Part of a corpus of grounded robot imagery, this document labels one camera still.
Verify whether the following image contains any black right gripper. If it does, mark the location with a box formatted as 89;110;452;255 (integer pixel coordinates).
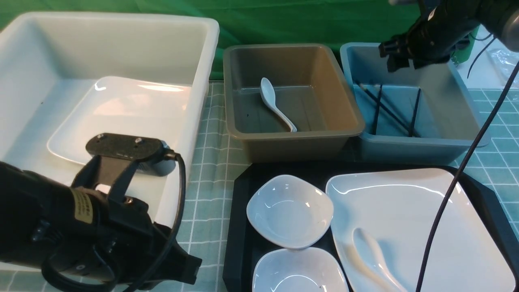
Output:
379;0;487;73

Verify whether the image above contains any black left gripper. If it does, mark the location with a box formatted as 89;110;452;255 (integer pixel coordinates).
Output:
41;187;202;292

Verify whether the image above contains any black chopstick gold band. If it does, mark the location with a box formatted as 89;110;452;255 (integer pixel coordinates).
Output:
354;80;409;134

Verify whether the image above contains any large white square plate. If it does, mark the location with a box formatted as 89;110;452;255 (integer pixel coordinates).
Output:
326;168;518;292

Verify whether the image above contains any small white square bowl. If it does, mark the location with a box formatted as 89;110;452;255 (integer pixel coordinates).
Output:
247;174;334;250

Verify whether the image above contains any white ceramic soup spoon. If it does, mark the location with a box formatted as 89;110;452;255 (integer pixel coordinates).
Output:
352;228;407;292

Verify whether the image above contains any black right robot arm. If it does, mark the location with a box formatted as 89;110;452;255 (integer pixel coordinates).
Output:
378;0;519;72

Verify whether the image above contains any white square plate in tub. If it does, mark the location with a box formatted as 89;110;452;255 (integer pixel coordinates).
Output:
47;76;196;165

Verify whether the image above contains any green backdrop cloth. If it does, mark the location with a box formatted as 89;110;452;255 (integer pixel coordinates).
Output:
0;0;420;80

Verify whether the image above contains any blue plastic bin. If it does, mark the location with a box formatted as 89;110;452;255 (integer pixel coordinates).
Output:
340;43;484;165

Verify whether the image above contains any black chopstick in bin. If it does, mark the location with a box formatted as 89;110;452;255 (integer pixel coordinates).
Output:
371;84;383;135
408;88;422;137

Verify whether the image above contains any brown plastic bin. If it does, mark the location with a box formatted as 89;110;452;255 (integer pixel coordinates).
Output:
223;44;365;163

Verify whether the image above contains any clear plastic bag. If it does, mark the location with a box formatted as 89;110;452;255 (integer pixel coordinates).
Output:
487;48;519;85

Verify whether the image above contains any green checkered table mat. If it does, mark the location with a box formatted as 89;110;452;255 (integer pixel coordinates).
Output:
0;81;519;292

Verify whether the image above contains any large white plastic tub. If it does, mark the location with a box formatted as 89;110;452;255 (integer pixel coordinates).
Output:
0;11;220;272

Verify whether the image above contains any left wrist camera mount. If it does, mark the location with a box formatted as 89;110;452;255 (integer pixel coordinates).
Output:
71;133;180;203

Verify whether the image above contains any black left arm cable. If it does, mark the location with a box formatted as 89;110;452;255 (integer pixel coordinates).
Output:
122;152;187;292

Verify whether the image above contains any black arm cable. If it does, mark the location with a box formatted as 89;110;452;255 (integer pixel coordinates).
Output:
122;152;187;292
415;61;519;292

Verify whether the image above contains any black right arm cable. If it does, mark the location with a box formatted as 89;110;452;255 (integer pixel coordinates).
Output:
415;61;519;292

